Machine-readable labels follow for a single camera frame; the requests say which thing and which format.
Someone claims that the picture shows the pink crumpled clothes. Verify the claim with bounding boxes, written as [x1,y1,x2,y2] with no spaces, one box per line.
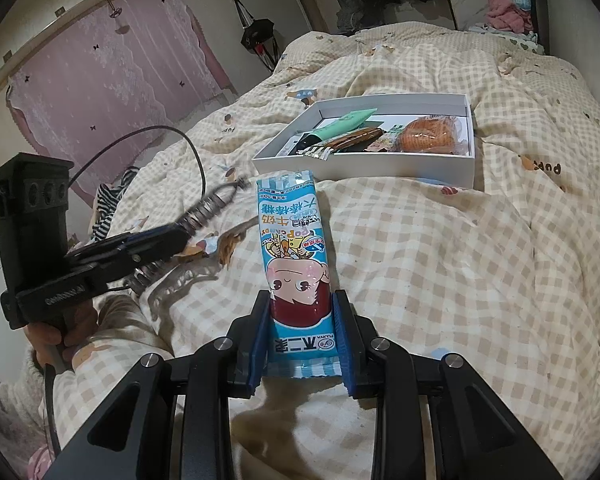
[485,0,533,34]

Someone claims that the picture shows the pink curtain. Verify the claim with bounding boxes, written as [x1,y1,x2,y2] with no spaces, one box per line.
[7,0,238,206]

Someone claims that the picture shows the checked printed blanket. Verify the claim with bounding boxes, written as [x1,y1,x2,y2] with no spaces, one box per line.
[40,22,600,480]

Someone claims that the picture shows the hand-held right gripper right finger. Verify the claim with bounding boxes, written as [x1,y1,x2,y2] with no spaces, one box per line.
[331,289,563,480]

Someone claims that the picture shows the brown snack bar packet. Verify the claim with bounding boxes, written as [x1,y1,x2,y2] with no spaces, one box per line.
[305,128,387,162]

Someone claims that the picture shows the person's left hand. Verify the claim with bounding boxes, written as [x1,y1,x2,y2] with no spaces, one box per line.
[22,300,100,377]

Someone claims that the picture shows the black cable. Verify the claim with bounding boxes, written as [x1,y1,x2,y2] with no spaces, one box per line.
[69,126,204,210]
[41,362,62,456]

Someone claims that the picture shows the person's left forearm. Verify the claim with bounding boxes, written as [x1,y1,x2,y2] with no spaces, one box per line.
[0,347,48,431]

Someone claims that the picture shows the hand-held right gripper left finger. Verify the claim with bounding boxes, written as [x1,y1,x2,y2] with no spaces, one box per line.
[60,290,272,480]

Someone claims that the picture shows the blue striped candy packet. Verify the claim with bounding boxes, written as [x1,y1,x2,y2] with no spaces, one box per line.
[256,169,342,378]

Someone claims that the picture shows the white cardboard box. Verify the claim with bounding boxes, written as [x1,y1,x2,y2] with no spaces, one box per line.
[251,92,476,192]

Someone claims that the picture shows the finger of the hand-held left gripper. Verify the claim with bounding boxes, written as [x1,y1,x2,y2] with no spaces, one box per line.
[97,245,181,287]
[65,225,189,267]

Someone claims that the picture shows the black headboard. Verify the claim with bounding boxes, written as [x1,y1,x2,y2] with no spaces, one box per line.
[527,0,552,56]

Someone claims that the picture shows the heart print pillow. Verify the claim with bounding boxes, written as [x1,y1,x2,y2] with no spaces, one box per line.
[467,22,539,54]

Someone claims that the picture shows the black hanging bag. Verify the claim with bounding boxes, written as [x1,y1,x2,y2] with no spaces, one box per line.
[232,0,288,73]

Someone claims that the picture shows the packaged orange bun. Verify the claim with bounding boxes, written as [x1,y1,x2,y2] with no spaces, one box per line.
[396,114,461,155]

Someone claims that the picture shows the black white striped cloth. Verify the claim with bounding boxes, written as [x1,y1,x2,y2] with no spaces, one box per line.
[90,167,141,241]

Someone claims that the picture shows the pink printed pajama leg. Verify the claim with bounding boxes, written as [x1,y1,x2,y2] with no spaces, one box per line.
[27,444,56,480]

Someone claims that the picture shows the white packet with black stripe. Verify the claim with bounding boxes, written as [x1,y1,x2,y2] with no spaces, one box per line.
[279,131,315,158]

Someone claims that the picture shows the metal coil spring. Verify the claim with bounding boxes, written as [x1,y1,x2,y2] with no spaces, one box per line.
[129,176,247,297]

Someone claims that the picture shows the green cosmetic tube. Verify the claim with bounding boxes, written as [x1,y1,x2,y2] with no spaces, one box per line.
[300,108,379,145]

